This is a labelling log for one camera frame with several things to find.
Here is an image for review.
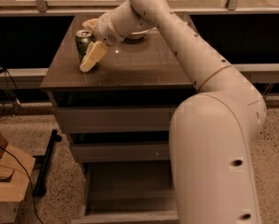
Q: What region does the grey middle drawer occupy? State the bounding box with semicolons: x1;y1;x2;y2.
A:
70;143;170;162

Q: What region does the grey bottom drawer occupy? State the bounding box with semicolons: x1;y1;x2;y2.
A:
72;161;178;224

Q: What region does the grey drawer cabinet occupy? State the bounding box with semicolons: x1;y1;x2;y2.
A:
39;13;202;224

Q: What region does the cardboard box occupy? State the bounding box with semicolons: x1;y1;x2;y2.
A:
0;133;35;224

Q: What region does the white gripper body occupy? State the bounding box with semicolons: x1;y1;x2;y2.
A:
94;11;125;47

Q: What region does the grey drawer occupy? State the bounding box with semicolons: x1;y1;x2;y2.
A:
55;107;175;134
70;143;170;162
72;161;178;224

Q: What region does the grey top drawer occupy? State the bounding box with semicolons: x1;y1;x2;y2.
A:
55;107;175;134

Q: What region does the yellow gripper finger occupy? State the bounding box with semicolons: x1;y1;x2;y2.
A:
82;19;98;31
79;41;107;73

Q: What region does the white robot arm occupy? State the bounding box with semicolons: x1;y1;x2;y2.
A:
80;0;267;224

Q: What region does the green soda can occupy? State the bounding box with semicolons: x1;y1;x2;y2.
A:
75;29;95;61

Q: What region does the black cable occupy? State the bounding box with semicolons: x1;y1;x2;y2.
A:
0;135;45;224

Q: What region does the white ceramic bowl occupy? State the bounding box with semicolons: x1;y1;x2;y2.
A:
126;30;148;40

